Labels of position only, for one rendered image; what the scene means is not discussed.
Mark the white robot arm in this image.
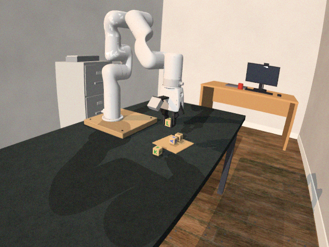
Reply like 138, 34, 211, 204
101, 10, 184, 122

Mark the tan square mat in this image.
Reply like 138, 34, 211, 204
153, 135, 194, 154

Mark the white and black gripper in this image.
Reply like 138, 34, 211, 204
159, 85, 184, 128

